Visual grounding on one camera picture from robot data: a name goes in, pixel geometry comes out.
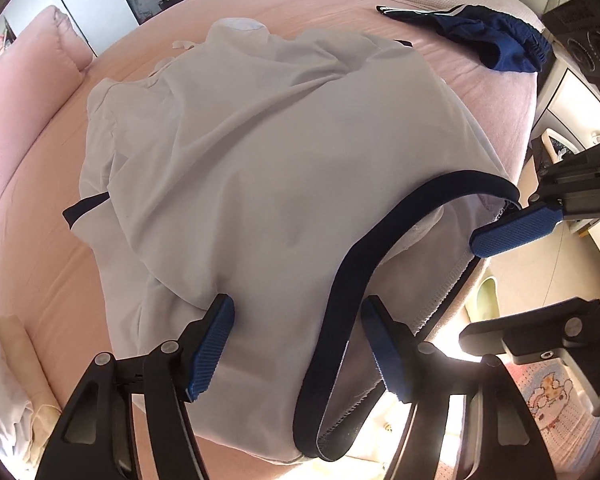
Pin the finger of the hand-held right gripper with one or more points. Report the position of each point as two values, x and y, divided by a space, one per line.
515 230
530 330

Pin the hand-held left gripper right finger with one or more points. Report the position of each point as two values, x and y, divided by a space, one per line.
387 355

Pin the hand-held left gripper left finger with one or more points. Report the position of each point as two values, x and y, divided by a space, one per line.
210 345

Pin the navy garment with white stripes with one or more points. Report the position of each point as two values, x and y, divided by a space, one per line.
500 45

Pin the white shirt with navy trim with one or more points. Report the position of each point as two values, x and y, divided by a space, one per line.
255 160

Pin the green slipper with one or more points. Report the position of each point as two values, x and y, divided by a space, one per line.
485 300

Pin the white nightstand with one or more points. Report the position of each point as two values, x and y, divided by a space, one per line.
580 105

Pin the cartoon printed floor mat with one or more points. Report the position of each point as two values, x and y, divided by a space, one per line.
550 395

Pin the trash bin with black liner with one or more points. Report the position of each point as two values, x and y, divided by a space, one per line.
547 139

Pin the cream folded cloth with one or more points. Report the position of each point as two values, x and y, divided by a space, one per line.
20 345

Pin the white folded garment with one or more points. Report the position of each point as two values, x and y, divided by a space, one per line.
0 385

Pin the pink sheet bed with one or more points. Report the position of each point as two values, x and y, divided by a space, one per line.
25 210

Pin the pink pillow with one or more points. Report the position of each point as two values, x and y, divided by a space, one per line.
30 75

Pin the white glossy wardrobe panel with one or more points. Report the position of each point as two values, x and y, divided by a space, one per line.
70 5

